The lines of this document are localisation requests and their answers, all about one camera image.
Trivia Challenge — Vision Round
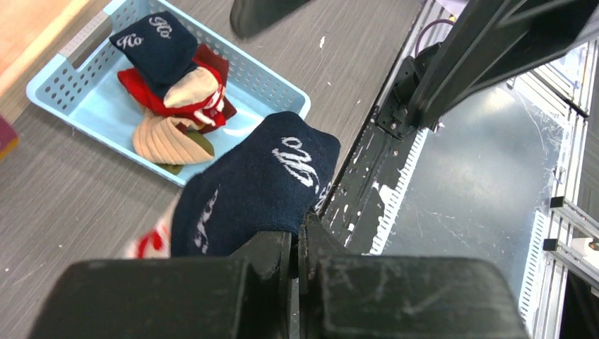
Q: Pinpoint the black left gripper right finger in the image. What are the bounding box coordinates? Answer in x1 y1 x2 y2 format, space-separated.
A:
297 213 349 338

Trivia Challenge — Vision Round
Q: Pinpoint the striped beige sock front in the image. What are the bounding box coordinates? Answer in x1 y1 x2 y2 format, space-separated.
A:
132 110 215 175

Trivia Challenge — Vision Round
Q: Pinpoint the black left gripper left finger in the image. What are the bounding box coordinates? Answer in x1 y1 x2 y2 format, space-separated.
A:
232 232 292 338

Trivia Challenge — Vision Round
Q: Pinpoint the striped beige sock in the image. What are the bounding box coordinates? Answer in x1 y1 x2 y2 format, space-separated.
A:
132 110 215 175
163 44 237 133

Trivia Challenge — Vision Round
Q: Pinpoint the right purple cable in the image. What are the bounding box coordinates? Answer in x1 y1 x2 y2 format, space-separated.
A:
414 18 457 59

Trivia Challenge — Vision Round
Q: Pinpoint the purple striped sock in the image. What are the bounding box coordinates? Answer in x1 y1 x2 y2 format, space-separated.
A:
0 117 19 160

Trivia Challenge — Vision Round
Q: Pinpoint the wooden hanger stand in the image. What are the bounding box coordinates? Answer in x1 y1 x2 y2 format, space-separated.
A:
1 0 96 95

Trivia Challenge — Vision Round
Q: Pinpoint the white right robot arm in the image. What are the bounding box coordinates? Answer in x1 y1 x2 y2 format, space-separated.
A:
372 1 598 140

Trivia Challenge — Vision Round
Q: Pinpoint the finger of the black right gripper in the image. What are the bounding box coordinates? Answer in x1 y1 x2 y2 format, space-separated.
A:
230 0 310 39

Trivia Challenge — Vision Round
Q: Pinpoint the navy sock with white cuff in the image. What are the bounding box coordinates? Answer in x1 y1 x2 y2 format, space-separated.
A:
109 11 198 99

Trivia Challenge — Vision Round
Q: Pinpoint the red santa sock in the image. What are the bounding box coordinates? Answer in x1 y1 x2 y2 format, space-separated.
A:
117 62 228 128

